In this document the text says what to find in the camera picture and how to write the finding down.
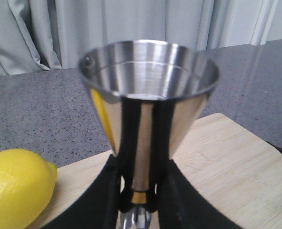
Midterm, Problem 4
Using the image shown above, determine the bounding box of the steel double jigger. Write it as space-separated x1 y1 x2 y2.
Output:
78 40 219 229

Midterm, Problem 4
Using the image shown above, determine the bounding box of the wooden cutting board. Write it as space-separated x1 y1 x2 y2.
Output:
33 113 282 229

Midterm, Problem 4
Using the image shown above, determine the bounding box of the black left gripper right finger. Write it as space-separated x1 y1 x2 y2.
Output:
145 158 240 229

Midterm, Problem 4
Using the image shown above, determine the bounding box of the grey curtain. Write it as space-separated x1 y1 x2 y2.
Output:
0 0 282 75

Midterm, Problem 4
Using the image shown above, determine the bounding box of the yellow lemon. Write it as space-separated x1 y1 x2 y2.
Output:
0 149 58 229

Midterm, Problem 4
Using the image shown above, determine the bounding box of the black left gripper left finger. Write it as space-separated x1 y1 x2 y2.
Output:
43 155 131 229

